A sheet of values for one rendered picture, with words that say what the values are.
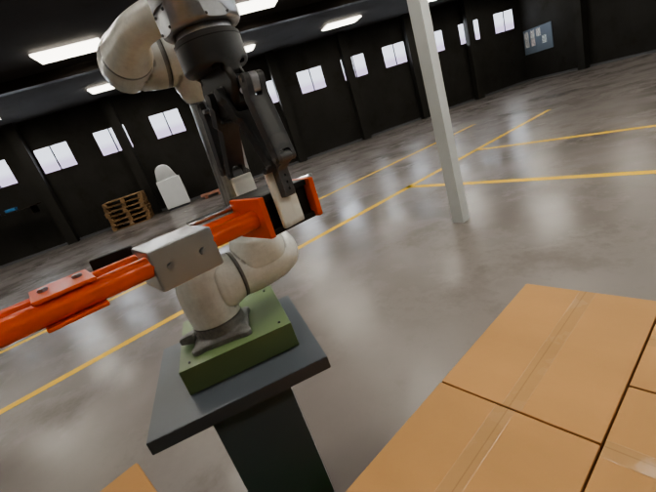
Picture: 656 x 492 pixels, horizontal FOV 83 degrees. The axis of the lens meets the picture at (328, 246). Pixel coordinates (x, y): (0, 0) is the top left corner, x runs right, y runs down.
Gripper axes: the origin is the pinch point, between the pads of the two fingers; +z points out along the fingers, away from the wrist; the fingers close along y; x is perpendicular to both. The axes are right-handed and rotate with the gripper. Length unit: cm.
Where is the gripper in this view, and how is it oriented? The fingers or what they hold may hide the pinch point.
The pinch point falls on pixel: (267, 204)
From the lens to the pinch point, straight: 49.2
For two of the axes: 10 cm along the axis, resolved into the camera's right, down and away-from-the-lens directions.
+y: 6.3, 0.6, -7.7
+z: 3.0, 9.0, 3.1
